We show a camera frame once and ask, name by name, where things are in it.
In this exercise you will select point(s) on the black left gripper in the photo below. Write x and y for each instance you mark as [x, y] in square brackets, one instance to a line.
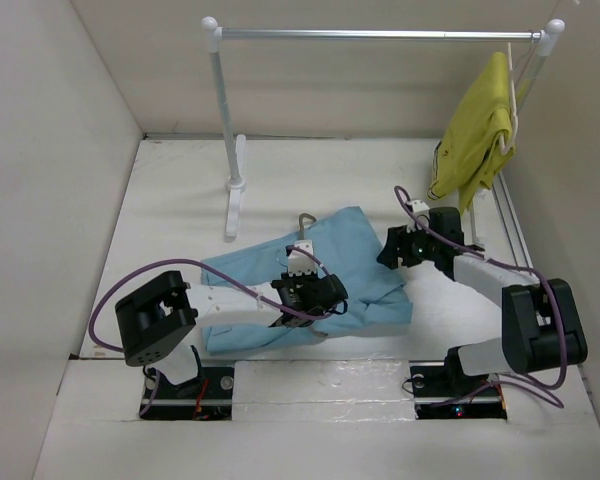
[312, 278]

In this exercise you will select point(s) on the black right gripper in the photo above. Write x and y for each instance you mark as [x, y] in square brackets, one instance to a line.
[398, 237]

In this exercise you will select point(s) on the silver metal hanger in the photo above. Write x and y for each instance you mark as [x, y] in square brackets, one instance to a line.
[305, 219]

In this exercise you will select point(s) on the light blue trousers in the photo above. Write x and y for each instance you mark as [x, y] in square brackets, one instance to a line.
[348, 245]

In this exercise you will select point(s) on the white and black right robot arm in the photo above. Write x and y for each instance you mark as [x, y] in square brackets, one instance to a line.
[540, 323]

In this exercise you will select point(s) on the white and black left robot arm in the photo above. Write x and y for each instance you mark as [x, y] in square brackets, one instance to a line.
[155, 319]

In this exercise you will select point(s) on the white plastic hanger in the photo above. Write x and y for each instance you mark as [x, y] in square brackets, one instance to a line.
[507, 142]

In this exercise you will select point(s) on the yellow-green garment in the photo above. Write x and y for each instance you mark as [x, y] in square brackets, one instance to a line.
[469, 156]

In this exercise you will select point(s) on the silver and white clothes rack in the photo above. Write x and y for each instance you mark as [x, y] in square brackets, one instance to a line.
[333, 83]

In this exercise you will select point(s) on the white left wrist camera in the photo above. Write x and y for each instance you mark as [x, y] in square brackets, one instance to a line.
[300, 259]

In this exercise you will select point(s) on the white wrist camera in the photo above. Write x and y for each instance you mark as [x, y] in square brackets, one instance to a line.
[300, 259]
[418, 211]

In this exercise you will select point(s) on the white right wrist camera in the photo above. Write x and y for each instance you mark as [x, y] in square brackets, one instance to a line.
[418, 211]

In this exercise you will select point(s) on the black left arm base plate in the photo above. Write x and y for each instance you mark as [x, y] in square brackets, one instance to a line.
[207, 398]

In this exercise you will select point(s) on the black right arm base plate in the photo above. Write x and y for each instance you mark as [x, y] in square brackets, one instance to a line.
[438, 396]

